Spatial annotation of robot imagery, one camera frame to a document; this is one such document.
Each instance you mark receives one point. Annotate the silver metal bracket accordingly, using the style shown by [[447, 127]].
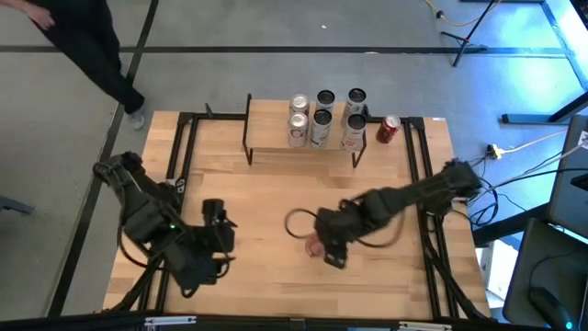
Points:
[[425, 326], [170, 320]]

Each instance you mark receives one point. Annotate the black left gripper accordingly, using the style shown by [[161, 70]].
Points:
[[216, 241]]

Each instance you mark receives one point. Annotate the black aluminium table frame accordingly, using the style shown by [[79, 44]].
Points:
[[220, 116]]

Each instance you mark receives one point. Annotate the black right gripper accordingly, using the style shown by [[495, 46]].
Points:
[[335, 227]]

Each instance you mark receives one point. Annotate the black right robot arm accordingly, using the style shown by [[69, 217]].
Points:
[[413, 193]]

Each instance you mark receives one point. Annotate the black computer mouse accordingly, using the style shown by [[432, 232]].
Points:
[[549, 305]]

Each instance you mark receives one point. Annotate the black desk base bar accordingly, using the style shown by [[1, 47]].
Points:
[[528, 118]]

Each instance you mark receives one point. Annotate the black mouse pad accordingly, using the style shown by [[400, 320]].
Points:
[[560, 276]]

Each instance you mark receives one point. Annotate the white box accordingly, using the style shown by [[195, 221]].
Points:
[[500, 271]]

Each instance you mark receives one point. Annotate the yellow white power strip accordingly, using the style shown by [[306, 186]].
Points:
[[494, 151]]

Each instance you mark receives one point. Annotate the tall slim Celsius can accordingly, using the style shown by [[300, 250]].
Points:
[[356, 96], [325, 97], [320, 131], [353, 135]]

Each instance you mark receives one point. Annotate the grey monitor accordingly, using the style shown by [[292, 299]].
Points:
[[569, 193]]

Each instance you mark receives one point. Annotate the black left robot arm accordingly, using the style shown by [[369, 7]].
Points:
[[142, 211]]

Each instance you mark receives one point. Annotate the black front rail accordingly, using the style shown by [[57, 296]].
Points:
[[252, 325]]

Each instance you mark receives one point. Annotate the red cola can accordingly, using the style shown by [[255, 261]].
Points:
[[387, 131], [313, 247]]

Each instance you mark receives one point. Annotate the black tripod stand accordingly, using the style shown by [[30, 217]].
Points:
[[466, 41]]

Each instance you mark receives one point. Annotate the wooden shelf with black frame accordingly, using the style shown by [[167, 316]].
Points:
[[266, 124]]

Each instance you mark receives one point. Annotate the person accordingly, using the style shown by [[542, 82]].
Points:
[[92, 46]]

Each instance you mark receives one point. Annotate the dark grey chair leg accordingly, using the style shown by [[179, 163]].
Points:
[[14, 204]]

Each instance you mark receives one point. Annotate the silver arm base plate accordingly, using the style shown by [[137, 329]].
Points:
[[180, 186]]

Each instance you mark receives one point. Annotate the dark grey side desk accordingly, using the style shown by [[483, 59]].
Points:
[[523, 276]]

